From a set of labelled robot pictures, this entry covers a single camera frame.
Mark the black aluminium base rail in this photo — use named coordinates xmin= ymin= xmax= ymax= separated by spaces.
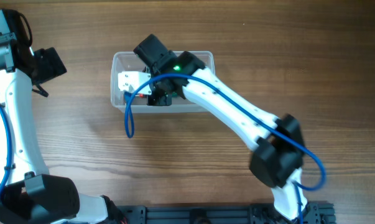
xmin=118 ymin=202 xmax=336 ymax=224

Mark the green handle screwdriver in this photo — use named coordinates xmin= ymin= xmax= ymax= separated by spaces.
xmin=172 ymin=92 xmax=180 ymax=98

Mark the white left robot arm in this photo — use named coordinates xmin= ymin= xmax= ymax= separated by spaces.
xmin=0 ymin=9 xmax=125 ymax=223

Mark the clear plastic container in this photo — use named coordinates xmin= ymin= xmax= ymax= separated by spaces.
xmin=111 ymin=51 xmax=216 ymax=114

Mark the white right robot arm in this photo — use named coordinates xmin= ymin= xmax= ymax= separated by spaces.
xmin=134 ymin=34 xmax=307 ymax=222

